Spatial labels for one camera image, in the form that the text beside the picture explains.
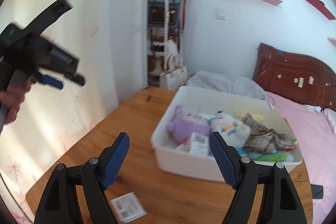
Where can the white plush bear toy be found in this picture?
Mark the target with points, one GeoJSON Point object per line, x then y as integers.
{"type": "Point", "coordinates": [233, 131]}

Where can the white curtain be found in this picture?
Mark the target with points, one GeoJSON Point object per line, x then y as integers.
{"type": "Point", "coordinates": [100, 48]}

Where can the pink bed quilt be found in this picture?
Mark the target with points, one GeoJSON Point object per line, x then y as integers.
{"type": "Point", "coordinates": [316, 141]}

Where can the white plastic storage bin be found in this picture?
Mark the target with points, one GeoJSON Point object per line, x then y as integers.
{"type": "Point", "coordinates": [206, 103]}

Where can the wooden table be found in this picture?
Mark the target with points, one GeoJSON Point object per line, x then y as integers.
{"type": "Point", "coordinates": [128, 170]}

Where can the white paper box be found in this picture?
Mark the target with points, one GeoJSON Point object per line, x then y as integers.
{"type": "Point", "coordinates": [128, 207]}

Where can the black phone on bed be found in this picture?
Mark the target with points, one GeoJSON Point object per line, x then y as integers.
{"type": "Point", "coordinates": [317, 191]}

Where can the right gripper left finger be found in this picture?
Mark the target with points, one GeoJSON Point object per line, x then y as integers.
{"type": "Point", "coordinates": [59, 202]}

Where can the pink pillow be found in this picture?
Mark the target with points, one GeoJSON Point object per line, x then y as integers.
{"type": "Point", "coordinates": [330, 115]}

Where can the person's left hand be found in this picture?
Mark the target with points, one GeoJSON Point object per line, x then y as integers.
{"type": "Point", "coordinates": [12, 98]}

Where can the yellow plush duck toy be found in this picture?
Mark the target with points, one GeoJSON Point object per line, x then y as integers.
{"type": "Point", "coordinates": [256, 117]}

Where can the white fluffy bag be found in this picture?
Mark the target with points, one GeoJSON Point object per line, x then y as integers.
{"type": "Point", "coordinates": [158, 47]}

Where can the light blue plush toy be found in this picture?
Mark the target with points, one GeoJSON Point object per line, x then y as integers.
{"type": "Point", "coordinates": [273, 157]}

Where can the dark wooden headboard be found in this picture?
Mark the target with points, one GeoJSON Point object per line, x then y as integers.
{"type": "Point", "coordinates": [299, 78]}

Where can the purple plush owl toy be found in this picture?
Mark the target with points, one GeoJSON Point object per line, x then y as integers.
{"type": "Point", "coordinates": [184, 123]}

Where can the red wall shelf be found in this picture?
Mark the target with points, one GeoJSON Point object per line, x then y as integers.
{"type": "Point", "coordinates": [321, 8]}

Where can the blue and black satchel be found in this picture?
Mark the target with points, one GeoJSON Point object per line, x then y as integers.
{"type": "Point", "coordinates": [156, 13]}

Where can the white handbag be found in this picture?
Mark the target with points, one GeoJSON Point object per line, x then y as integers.
{"type": "Point", "coordinates": [176, 74]}

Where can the plaid fabric bow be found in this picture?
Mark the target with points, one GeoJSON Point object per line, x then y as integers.
{"type": "Point", "coordinates": [263, 139]}

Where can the wall light switch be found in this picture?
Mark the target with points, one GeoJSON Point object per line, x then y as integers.
{"type": "Point", "coordinates": [220, 14]}

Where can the grey cloth bundle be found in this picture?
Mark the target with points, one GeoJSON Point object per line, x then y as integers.
{"type": "Point", "coordinates": [238, 85]}

